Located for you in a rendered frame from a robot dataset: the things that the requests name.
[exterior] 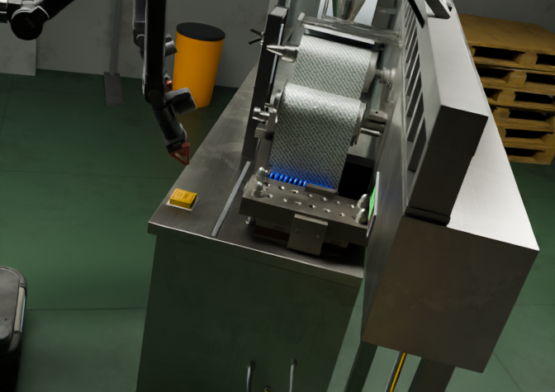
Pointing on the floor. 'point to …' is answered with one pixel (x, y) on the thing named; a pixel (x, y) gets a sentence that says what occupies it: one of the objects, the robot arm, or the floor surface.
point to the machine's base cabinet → (238, 323)
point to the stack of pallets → (516, 82)
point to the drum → (197, 59)
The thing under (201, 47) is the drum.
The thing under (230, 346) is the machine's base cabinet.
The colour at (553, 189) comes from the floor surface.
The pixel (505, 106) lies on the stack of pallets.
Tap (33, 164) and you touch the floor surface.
